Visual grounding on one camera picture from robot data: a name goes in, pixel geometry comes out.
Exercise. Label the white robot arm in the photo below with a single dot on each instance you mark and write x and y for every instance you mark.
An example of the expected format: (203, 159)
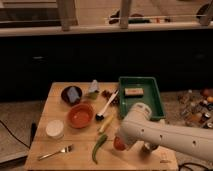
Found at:
(137, 126)

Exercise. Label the dark bowl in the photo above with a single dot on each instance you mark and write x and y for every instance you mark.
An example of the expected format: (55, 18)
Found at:
(65, 98)

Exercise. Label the red bowl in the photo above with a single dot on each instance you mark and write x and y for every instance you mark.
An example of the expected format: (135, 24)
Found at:
(80, 115)

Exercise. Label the brown dried chilies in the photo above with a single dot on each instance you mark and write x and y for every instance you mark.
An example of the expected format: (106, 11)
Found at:
(107, 94)

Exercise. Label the small clear bottle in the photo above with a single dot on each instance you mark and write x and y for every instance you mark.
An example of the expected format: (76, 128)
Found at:
(93, 89)

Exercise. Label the tan sponge block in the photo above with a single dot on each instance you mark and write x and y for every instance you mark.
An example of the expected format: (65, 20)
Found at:
(133, 92)

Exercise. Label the blue cloth piece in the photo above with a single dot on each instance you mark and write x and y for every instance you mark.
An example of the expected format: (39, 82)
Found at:
(73, 95)

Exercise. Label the yellow corn piece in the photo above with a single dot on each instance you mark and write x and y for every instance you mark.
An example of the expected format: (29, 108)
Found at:
(106, 123)

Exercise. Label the green plastic tray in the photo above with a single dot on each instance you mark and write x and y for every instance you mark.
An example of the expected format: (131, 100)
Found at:
(149, 96)

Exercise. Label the green chili pepper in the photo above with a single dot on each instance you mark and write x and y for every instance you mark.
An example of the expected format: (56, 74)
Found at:
(102, 139)

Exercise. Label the white cup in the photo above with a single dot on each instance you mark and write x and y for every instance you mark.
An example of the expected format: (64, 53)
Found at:
(55, 129)

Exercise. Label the silver fork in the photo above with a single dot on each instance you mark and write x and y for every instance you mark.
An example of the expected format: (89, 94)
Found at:
(63, 150)

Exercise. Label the metal cup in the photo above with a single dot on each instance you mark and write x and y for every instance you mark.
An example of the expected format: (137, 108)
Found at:
(149, 147)

